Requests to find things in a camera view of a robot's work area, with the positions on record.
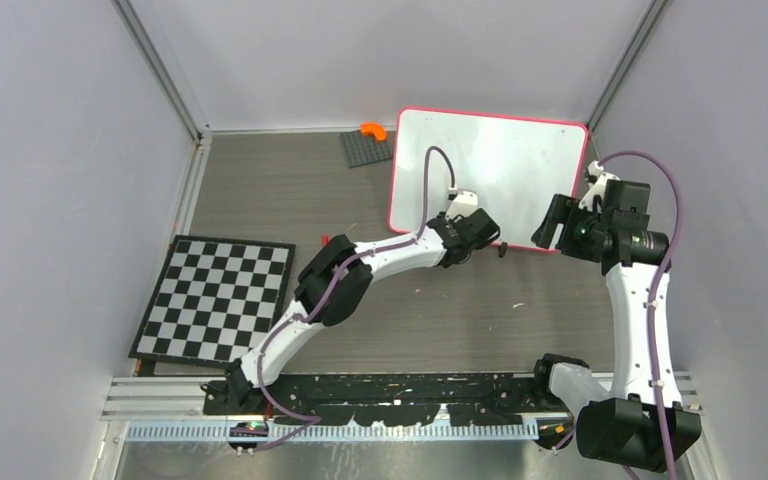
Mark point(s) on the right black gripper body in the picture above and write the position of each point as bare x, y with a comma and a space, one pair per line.
579, 231

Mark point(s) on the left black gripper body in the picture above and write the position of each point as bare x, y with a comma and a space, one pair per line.
457, 219

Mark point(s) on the pink framed whiteboard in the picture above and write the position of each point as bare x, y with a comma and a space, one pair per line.
514, 165

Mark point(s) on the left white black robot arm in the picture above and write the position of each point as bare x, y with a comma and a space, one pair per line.
332, 285

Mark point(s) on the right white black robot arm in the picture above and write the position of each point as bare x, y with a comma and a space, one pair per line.
639, 421

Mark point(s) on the orange curved plastic piece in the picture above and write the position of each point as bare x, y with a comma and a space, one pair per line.
374, 130

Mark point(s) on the grey studded baseplate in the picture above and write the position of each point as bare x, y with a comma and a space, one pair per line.
360, 150

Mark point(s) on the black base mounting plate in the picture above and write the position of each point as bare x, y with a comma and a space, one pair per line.
395, 400

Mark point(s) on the black white checkerboard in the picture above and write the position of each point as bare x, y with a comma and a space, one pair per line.
214, 300

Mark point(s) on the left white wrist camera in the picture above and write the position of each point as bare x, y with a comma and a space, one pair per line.
462, 204

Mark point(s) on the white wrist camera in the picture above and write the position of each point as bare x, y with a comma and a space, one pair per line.
462, 204
597, 181

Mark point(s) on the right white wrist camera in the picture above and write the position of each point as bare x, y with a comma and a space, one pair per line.
597, 181

